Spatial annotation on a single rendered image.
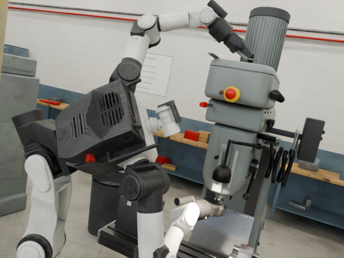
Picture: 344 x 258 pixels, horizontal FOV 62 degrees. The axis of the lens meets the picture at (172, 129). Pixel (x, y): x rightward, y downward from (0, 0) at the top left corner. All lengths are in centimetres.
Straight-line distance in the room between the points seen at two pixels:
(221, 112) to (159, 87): 496
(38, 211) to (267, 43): 126
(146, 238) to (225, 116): 58
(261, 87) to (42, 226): 100
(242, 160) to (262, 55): 55
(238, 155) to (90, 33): 635
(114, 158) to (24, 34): 801
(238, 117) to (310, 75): 440
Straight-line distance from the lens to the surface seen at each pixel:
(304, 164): 508
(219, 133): 128
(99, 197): 324
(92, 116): 97
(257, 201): 179
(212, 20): 132
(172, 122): 106
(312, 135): 154
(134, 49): 124
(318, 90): 555
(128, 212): 160
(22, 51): 837
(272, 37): 154
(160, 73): 618
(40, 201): 123
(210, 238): 181
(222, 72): 115
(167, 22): 133
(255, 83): 112
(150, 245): 102
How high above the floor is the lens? 174
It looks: 8 degrees down
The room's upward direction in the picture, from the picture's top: 11 degrees clockwise
